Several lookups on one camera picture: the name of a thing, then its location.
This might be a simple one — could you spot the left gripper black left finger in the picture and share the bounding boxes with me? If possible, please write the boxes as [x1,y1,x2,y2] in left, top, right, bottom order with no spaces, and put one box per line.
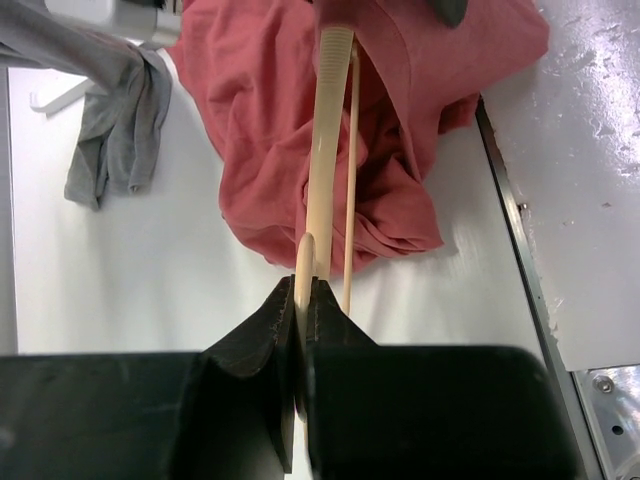
[1,277,295,479]

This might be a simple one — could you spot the peach plastic hanger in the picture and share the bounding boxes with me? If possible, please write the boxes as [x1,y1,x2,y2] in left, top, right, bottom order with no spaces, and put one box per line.
[293,26,362,479]

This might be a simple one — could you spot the red t shirt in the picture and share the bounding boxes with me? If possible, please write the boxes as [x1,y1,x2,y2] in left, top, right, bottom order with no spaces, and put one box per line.
[169,0,549,269]

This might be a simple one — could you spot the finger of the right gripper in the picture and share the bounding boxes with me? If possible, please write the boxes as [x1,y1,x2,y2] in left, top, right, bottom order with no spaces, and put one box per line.
[432,0,469,26]

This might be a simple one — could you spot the white metal clothes rack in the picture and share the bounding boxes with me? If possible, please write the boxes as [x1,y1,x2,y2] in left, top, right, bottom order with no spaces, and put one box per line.
[29,75,94,116]

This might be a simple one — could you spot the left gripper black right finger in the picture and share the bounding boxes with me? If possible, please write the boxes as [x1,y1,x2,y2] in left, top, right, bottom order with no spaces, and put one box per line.
[306,280,578,479]

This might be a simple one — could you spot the grey hanging garment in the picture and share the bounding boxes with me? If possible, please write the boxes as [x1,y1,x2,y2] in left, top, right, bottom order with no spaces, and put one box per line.
[1,1,172,210]

